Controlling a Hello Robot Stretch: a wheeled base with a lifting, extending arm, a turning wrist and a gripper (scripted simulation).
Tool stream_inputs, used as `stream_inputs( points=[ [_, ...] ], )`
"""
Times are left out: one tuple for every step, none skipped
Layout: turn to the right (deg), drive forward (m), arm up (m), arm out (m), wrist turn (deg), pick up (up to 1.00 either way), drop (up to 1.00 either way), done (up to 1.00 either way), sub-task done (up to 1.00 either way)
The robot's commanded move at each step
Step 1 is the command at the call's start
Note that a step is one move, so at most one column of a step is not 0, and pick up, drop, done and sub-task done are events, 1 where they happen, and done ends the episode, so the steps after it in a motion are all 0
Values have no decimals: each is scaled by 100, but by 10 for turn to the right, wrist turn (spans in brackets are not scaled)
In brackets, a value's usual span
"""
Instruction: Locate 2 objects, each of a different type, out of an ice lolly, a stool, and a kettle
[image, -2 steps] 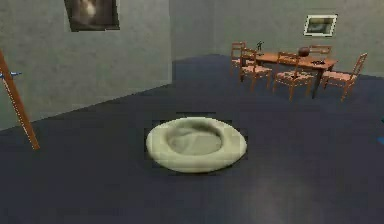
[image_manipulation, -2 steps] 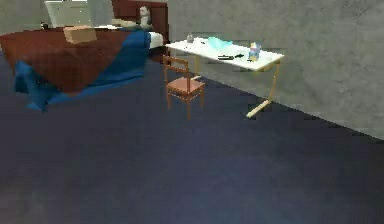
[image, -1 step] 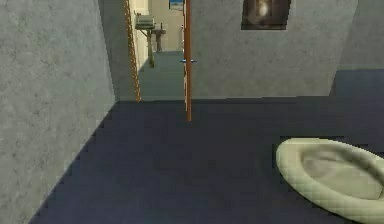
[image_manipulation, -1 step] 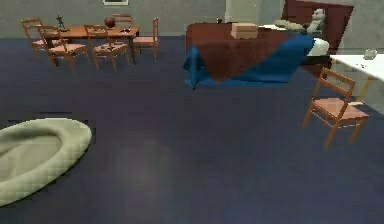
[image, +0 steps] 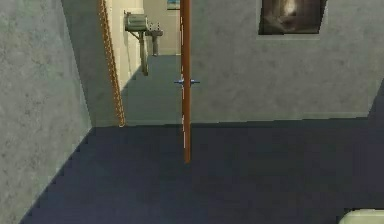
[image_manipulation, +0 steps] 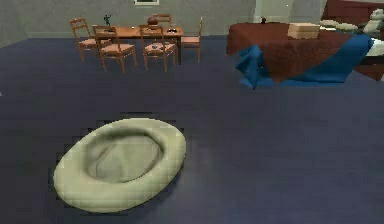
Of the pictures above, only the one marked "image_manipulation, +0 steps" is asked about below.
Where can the brown wooden chair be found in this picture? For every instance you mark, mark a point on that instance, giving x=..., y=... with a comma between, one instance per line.
x=84, y=40
x=163, y=19
x=193, y=40
x=115, y=49
x=158, y=49

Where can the brown round ball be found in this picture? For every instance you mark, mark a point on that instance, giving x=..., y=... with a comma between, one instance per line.
x=152, y=21

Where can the brown wooden dining table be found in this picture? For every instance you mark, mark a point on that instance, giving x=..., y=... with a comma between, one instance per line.
x=133, y=32

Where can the bed with red cover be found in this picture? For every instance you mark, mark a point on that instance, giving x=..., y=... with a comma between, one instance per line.
x=290, y=53

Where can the small dark round object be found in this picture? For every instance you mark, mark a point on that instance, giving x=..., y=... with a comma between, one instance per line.
x=263, y=20

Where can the dark green figurine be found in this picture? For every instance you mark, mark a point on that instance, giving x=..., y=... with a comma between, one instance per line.
x=107, y=20

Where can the pale green round floor cushion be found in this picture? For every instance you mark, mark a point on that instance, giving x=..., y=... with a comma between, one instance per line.
x=76, y=186

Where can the tan cardboard box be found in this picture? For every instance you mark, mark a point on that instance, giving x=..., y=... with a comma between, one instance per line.
x=303, y=30

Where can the blue blanket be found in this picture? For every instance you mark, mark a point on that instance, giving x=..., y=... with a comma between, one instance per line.
x=333, y=66

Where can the pale pillow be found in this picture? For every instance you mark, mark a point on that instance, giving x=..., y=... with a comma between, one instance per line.
x=336, y=25

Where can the white teddy bear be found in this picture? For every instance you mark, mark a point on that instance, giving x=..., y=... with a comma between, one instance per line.
x=373, y=23

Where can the white framed wall picture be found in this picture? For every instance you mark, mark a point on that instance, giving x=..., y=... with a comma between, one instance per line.
x=146, y=1

